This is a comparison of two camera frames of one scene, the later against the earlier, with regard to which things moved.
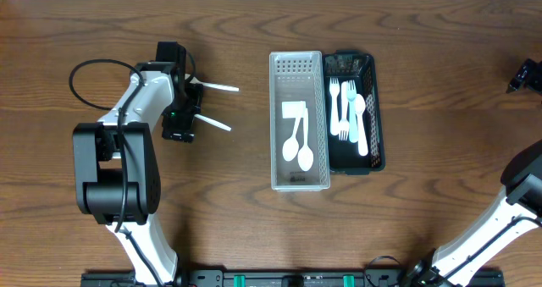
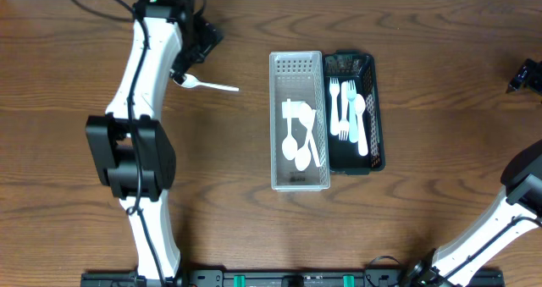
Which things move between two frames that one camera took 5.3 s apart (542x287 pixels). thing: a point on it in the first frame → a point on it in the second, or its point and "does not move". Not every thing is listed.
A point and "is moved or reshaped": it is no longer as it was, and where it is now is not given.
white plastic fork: [352, 126] does not move
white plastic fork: [334, 121] does not move
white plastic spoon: [212, 122] → [306, 115]
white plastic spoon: [290, 147] is moved or reshaped
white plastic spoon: [360, 105] does not move
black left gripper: [196, 102] → [186, 67]
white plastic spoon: [209, 85] does not move
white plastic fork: [344, 127] does not move
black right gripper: [531, 72] does not move
